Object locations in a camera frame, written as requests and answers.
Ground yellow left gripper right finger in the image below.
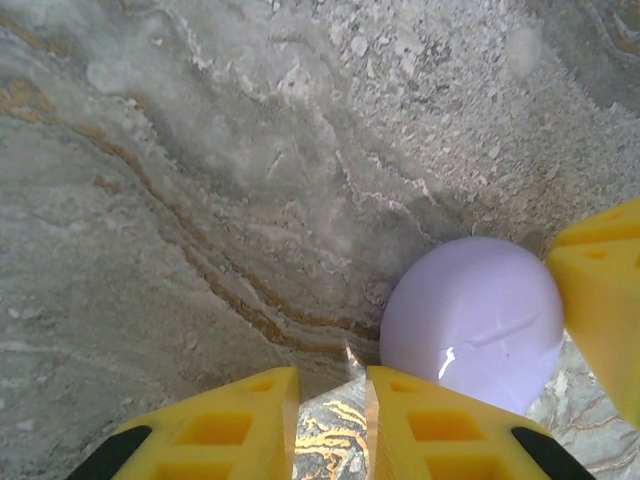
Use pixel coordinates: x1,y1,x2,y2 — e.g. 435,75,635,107
366,365,596,480

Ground purple earbud charging case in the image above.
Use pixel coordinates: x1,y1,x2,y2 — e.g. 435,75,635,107
378,236,566,416

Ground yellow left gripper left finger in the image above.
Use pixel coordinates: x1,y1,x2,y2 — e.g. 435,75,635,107
64,367,301,480

